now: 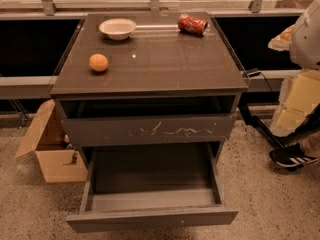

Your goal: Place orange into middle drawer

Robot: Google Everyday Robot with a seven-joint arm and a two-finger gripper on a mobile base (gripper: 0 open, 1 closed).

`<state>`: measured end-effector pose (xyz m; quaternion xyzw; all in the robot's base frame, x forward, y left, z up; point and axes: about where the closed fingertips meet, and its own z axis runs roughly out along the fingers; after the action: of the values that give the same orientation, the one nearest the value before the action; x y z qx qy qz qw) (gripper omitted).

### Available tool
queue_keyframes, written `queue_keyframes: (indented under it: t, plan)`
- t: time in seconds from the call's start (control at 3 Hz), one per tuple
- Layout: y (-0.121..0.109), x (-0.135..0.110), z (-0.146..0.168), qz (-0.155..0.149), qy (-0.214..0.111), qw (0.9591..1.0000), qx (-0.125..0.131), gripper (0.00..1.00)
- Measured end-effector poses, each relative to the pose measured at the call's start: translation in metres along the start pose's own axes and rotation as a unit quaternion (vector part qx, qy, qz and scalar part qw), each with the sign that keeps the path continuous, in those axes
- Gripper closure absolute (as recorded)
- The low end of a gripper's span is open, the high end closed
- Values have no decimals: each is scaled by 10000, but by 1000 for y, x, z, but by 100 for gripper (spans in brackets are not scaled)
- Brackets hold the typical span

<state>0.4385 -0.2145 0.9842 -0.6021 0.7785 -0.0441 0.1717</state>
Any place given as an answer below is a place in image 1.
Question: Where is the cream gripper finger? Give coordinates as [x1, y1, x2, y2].
[268, 25, 295, 51]
[270, 69, 320, 137]

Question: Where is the orange fruit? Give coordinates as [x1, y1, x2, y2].
[89, 54, 109, 72]

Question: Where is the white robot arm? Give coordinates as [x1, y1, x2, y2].
[268, 0, 320, 137]

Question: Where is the grey upper drawer front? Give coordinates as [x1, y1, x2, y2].
[62, 115, 234, 147]

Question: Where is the dark grey drawer cabinet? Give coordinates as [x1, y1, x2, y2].
[51, 13, 247, 161]

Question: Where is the open grey middle drawer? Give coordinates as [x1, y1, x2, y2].
[67, 143, 238, 233]

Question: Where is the black metal stand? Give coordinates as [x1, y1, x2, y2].
[238, 104, 284, 148]

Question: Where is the black white sneaker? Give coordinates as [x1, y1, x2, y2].
[269, 144, 318, 168]

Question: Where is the red soda can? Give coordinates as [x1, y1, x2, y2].
[178, 14, 208, 36]

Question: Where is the white bowl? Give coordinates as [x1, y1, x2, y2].
[99, 18, 136, 41]

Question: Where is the cardboard box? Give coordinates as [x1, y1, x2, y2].
[15, 99, 87, 183]

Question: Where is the black cable with plug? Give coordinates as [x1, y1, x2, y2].
[242, 67, 274, 92]

